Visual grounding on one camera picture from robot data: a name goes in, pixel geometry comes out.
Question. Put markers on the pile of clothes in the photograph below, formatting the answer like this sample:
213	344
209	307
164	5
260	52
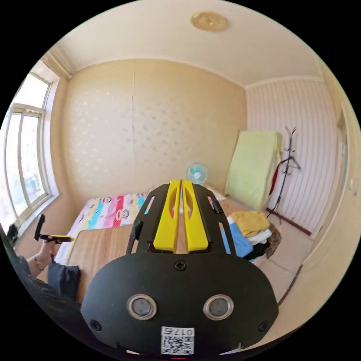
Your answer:
253	225

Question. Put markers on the bed with striped cartoon sheet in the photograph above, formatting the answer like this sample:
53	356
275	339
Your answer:
112	210

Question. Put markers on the black coat rack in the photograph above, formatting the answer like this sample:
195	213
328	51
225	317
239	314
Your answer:
287	163

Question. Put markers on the light green mattress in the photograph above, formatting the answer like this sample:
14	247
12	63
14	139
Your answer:
253	166

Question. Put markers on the person's left hand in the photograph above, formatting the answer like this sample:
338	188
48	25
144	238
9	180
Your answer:
48	251

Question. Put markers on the round ceiling lamp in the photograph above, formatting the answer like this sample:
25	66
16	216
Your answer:
210	21

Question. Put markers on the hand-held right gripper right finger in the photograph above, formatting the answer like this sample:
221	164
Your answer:
196	228

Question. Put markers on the person's body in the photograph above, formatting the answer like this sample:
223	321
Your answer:
42	310

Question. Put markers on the window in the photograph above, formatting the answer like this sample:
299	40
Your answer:
25	158

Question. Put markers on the small blue fan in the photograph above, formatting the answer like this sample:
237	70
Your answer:
197	173

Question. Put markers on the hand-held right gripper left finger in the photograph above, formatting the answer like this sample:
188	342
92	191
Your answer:
166	225

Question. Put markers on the person's left forearm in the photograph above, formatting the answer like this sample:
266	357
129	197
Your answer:
36	265

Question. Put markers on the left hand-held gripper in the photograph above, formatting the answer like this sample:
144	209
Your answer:
48	237

